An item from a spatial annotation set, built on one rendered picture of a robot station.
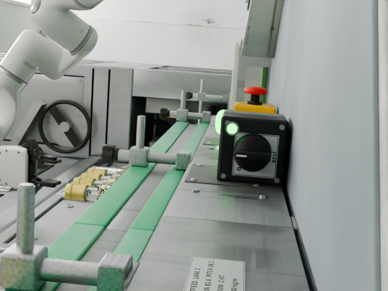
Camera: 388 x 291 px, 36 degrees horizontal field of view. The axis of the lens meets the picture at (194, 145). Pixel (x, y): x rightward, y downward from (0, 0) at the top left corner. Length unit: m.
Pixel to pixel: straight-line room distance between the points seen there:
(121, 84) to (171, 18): 2.78
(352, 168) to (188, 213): 0.27
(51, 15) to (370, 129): 1.25
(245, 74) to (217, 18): 3.58
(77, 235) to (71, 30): 0.99
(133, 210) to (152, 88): 1.69
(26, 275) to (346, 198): 0.22
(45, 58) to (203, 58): 3.56
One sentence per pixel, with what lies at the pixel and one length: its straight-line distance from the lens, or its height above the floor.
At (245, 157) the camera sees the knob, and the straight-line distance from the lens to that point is 0.68.
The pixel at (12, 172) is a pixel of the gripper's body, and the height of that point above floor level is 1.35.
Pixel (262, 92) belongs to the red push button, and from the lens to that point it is 1.01.
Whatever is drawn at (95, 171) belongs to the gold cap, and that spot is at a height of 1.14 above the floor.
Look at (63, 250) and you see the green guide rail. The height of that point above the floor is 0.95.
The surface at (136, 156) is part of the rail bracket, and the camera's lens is 0.86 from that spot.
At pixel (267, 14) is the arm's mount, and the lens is 1.21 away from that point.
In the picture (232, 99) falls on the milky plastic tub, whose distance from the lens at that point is 1.48.
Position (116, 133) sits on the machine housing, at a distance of 2.36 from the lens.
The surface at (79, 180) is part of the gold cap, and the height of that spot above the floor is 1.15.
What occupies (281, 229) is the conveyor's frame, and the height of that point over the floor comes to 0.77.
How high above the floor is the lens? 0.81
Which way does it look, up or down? 4 degrees up
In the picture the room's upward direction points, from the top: 85 degrees counter-clockwise
